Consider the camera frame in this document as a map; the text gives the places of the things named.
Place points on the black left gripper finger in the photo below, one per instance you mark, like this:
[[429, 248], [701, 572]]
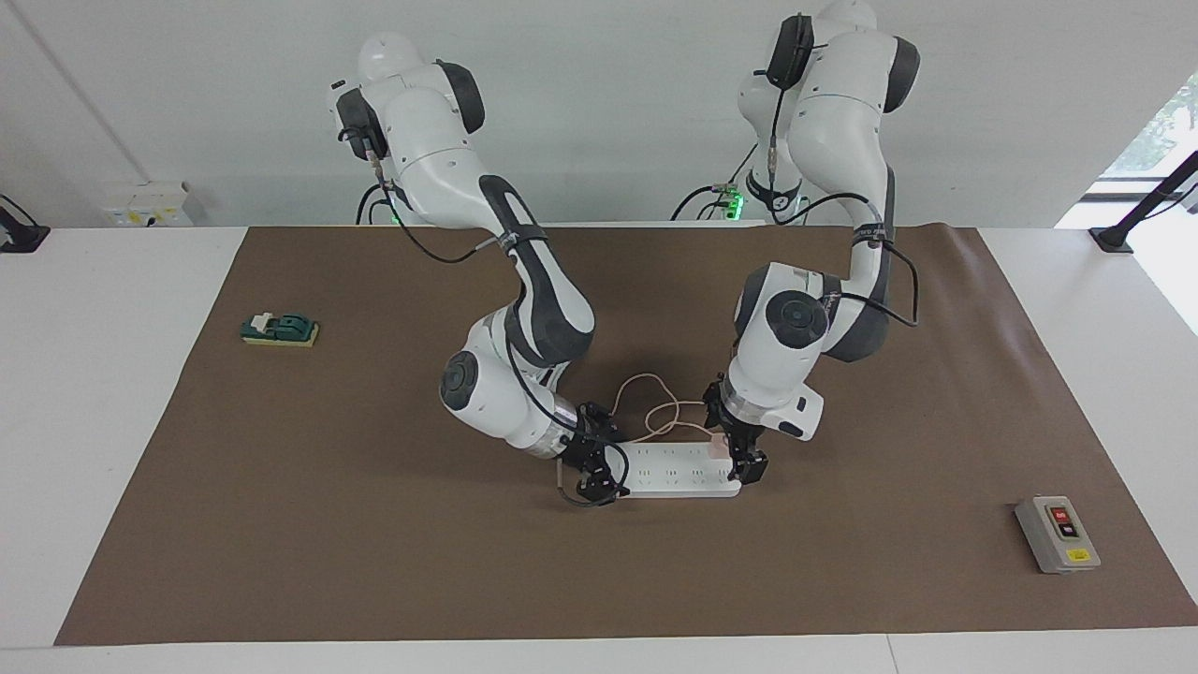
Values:
[[749, 468], [713, 428]]

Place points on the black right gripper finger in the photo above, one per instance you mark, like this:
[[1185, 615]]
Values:
[[604, 421], [604, 489]]

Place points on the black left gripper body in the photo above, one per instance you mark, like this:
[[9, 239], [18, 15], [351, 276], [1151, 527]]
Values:
[[735, 421]]

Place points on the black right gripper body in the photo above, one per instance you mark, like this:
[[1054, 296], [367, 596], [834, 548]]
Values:
[[585, 454]]

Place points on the pink charger adapter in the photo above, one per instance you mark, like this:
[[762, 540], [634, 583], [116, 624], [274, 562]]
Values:
[[717, 447]]

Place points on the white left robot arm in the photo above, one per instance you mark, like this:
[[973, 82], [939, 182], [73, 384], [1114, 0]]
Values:
[[833, 122]]

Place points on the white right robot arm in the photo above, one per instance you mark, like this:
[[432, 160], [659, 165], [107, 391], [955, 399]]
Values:
[[440, 150]]

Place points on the brown paper table mat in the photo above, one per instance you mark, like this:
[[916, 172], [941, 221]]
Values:
[[281, 524]]

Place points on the black clamp stand with pole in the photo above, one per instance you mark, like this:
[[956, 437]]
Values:
[[1114, 237]]

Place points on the window with green view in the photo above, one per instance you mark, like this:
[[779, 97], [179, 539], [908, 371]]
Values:
[[1170, 122]]

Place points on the grey on-off switch box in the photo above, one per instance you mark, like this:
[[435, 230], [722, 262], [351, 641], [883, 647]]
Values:
[[1058, 538]]

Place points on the green knife switch yellow base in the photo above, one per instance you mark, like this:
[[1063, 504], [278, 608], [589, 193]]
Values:
[[281, 329]]

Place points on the white wall socket box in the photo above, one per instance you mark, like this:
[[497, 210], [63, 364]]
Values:
[[150, 206]]

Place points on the black clamp mount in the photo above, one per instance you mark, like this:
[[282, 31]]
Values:
[[23, 239]]

